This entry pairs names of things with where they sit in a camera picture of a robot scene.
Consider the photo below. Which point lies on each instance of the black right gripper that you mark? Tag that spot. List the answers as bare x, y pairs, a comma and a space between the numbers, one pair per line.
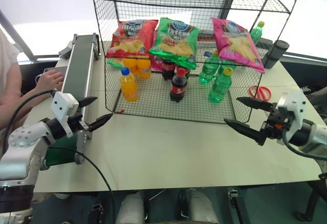
274, 128

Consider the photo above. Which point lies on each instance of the red potato chips bag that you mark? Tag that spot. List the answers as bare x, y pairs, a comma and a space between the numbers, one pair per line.
131, 40

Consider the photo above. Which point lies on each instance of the orange soda bottle blue cap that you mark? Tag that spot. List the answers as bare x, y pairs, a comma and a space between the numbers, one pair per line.
129, 87

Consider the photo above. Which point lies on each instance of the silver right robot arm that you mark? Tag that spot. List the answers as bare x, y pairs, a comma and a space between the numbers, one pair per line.
315, 137

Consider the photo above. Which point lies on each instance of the person's bare hand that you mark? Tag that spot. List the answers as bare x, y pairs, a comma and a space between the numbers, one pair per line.
49, 79

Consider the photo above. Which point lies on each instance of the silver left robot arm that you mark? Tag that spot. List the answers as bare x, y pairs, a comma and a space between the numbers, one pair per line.
18, 152

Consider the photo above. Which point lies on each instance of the person's bare forearm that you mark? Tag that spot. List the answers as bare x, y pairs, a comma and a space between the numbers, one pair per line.
12, 103

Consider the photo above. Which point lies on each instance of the white rounded robot leg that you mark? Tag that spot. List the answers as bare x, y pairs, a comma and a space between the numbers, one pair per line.
200, 206
131, 208

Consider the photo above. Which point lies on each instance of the green conveyor belt unit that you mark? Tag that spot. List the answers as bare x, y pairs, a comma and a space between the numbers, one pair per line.
78, 65

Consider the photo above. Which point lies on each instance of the cola bottle red cap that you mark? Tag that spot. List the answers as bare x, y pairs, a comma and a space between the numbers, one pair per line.
178, 87

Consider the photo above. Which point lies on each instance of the grey diagonal frame bar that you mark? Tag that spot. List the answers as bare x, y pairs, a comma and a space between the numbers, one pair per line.
15, 33

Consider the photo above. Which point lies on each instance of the green soda bottle blue cap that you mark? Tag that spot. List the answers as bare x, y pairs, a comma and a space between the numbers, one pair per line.
208, 70

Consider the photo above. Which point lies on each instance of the green potato chips bag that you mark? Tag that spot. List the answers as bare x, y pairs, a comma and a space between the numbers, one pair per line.
176, 45

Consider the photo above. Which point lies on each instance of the small pink chips bag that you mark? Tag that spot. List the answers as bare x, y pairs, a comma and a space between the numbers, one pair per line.
156, 65

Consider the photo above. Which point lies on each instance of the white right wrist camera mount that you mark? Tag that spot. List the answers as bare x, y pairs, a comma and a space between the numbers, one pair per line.
293, 106

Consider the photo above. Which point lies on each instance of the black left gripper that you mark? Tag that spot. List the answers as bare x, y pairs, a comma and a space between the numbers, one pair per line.
76, 124

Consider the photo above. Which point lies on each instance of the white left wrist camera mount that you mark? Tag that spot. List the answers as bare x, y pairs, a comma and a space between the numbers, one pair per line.
62, 106

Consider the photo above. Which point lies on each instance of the pink potato chips bag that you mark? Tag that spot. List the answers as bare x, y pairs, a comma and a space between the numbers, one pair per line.
237, 45

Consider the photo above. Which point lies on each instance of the small green chips bag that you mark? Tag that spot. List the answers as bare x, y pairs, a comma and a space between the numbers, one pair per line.
115, 62

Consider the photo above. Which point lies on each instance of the black cylinder device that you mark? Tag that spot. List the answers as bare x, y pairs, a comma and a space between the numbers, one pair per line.
276, 51

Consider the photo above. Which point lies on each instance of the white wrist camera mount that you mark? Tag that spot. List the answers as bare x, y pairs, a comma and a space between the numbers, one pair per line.
293, 106
62, 106

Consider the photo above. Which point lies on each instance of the black table leg bracket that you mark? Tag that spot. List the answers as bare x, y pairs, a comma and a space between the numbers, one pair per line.
236, 203

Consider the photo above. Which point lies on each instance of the green soda bottle yellow cap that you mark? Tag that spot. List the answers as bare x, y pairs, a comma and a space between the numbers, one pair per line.
219, 87
256, 33

